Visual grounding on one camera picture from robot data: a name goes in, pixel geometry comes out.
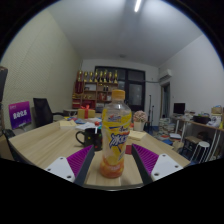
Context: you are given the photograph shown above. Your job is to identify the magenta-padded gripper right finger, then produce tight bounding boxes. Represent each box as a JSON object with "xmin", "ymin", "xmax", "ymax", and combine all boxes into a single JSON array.
[{"xmin": 130, "ymin": 143, "xmax": 184, "ymax": 186}]

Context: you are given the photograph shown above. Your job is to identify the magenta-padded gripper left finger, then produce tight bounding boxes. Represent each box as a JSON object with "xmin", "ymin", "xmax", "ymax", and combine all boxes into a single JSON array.
[{"xmin": 44, "ymin": 144, "xmax": 96, "ymax": 188}]

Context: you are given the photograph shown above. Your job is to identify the yellow-labelled drink bottle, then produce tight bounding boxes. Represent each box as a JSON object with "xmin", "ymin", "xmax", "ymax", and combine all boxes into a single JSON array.
[{"xmin": 98, "ymin": 89, "xmax": 133, "ymax": 179}]

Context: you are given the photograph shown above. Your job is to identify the flat round red coaster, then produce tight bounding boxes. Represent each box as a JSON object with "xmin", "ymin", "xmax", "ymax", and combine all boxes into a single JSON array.
[{"xmin": 124, "ymin": 144, "xmax": 134, "ymax": 155}]

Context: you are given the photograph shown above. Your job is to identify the black mug with coloured dots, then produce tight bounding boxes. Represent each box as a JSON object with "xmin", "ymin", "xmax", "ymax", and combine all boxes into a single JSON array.
[{"xmin": 75, "ymin": 127, "xmax": 103, "ymax": 152}]

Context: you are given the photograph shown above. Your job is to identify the pale yellow notepad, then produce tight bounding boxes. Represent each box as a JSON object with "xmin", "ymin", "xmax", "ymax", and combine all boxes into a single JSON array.
[{"xmin": 128, "ymin": 129, "xmax": 148, "ymax": 141}]

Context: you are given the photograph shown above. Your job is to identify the white paper booklet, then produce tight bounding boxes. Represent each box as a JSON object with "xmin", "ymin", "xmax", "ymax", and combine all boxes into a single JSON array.
[{"xmin": 75, "ymin": 121, "xmax": 98, "ymax": 131}]

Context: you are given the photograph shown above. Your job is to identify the thick yellow pad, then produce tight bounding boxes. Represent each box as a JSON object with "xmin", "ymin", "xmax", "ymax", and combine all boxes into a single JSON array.
[{"xmin": 59, "ymin": 119, "xmax": 78, "ymax": 130}]

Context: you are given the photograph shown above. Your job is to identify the pink flowers in white pot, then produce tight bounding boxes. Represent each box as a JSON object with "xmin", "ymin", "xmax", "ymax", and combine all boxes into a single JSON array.
[{"xmin": 132, "ymin": 110, "xmax": 149, "ymax": 132}]

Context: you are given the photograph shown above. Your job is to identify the colourful book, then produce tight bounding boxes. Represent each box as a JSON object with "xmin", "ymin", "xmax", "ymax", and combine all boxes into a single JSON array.
[{"xmin": 64, "ymin": 115, "xmax": 88, "ymax": 125}]

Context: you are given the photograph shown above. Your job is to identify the yellow gift box red ribbon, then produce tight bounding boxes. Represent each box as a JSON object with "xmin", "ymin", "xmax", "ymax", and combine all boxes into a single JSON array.
[{"xmin": 77, "ymin": 104, "xmax": 97, "ymax": 120}]

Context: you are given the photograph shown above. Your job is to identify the black tripod stand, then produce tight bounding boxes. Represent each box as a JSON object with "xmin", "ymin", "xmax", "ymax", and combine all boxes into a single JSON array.
[{"xmin": 148, "ymin": 94, "xmax": 156, "ymax": 126}]

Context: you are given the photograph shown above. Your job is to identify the white round stool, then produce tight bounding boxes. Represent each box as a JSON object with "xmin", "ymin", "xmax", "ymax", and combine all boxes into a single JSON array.
[{"xmin": 192, "ymin": 140, "xmax": 211, "ymax": 163}]

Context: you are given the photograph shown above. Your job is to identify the black computer monitor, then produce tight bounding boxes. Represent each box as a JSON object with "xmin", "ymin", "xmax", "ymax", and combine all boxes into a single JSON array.
[{"xmin": 173, "ymin": 102, "xmax": 186, "ymax": 116}]

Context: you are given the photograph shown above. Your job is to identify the black office chair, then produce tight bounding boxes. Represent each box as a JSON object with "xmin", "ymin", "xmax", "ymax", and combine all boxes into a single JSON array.
[{"xmin": 32, "ymin": 97, "xmax": 64, "ymax": 128}]

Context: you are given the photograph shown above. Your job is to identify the long wooden side desk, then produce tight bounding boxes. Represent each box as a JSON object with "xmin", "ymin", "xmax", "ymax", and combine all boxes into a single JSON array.
[{"xmin": 169, "ymin": 114, "xmax": 224, "ymax": 161}]

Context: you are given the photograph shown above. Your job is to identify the black-framed glass door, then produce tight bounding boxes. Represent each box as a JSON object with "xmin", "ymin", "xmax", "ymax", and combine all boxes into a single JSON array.
[{"xmin": 94, "ymin": 65, "xmax": 147, "ymax": 113}]

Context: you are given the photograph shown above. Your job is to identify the wooden shelf unit with trophies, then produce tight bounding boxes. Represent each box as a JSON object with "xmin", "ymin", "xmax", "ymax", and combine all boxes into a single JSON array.
[{"xmin": 72, "ymin": 69, "xmax": 120, "ymax": 110}]

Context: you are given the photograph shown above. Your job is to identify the purple sign board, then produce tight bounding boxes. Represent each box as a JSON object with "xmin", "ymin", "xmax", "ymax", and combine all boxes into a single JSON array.
[{"xmin": 8, "ymin": 100, "xmax": 33, "ymax": 130}]

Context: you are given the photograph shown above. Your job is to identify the long ceiling light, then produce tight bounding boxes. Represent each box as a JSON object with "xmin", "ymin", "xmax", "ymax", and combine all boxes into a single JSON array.
[{"xmin": 133, "ymin": 0, "xmax": 143, "ymax": 13}]

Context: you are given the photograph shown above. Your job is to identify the white wall air conditioner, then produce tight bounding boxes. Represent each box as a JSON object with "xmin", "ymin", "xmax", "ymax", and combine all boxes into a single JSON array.
[{"xmin": 158, "ymin": 68, "xmax": 174, "ymax": 82}]

